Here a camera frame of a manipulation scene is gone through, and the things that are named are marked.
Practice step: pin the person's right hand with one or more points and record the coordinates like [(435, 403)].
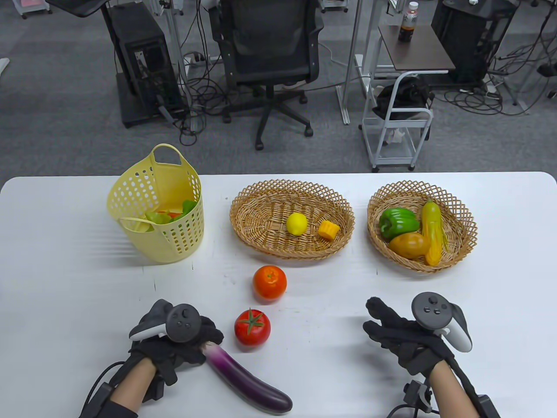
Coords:
[(409, 344)]

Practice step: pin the person's left hand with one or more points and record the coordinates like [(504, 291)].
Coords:
[(182, 352)]

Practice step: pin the purple eggplant object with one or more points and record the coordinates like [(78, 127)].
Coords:
[(248, 383)]

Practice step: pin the red tomato object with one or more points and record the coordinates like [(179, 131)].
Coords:
[(252, 328)]

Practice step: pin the yellow brown mango object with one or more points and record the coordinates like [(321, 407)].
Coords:
[(409, 245)]

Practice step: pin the yellow plastic basket container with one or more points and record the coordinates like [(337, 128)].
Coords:
[(174, 244)]

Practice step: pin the orange tangerine object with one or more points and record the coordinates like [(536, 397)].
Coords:
[(270, 283)]

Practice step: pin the long yellow corn cob object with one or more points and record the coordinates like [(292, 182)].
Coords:
[(431, 222)]

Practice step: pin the green bell pepper object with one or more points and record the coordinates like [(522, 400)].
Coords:
[(398, 220)]

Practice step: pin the round wicker basket container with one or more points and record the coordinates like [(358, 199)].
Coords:
[(461, 226)]

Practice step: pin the light green lettuce leaf object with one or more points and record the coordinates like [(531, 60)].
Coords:
[(154, 217)]

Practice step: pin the short yellow corn piece object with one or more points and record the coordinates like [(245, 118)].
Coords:
[(328, 230)]

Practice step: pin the leafy orange carrot object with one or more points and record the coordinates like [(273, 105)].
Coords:
[(188, 207)]

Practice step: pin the oval wicker basket container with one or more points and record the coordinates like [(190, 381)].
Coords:
[(261, 222)]

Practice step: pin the yellow lemon object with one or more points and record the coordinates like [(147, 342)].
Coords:
[(296, 224)]

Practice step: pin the person's right forearm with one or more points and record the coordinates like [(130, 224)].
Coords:
[(452, 392)]

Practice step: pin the person's left forearm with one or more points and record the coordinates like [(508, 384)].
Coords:
[(130, 387)]

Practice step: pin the left grey white controller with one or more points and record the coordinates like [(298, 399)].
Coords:
[(182, 324)]

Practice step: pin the grey white controller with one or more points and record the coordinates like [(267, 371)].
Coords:
[(431, 309), (182, 324)]

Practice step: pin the right grey white controller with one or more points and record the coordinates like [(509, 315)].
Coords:
[(431, 309)]

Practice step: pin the left black sensor box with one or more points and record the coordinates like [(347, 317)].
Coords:
[(101, 394)]

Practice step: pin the black sensor box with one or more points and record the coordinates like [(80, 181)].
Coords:
[(487, 407), (101, 394)]

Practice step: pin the right black sensor box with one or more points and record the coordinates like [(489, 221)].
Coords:
[(487, 407)]

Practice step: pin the white rolling cart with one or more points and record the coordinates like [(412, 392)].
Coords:
[(394, 124)]

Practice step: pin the black bag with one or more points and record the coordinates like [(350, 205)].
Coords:
[(402, 98)]

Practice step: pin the brown side table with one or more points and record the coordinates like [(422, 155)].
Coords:
[(417, 54)]

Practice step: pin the black computer tower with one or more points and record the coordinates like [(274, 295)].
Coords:
[(470, 35), (143, 65)]

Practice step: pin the white power strip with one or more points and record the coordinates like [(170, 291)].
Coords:
[(193, 58)]

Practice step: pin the dark drink bottle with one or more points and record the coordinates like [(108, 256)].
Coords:
[(407, 24)]

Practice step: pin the black office chair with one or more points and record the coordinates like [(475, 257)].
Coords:
[(270, 39)]

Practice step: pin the white desk foot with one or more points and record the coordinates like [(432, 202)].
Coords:
[(3, 67)]

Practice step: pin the white cart with pink top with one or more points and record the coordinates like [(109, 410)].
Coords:
[(30, 5)]

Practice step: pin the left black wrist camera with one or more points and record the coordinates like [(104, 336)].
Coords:
[(154, 389)]

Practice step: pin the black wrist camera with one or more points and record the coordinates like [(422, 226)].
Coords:
[(154, 389), (417, 396)]

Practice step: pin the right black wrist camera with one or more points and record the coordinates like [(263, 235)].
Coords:
[(417, 396)]

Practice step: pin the white metal frame legs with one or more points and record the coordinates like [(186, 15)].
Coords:
[(350, 65)]

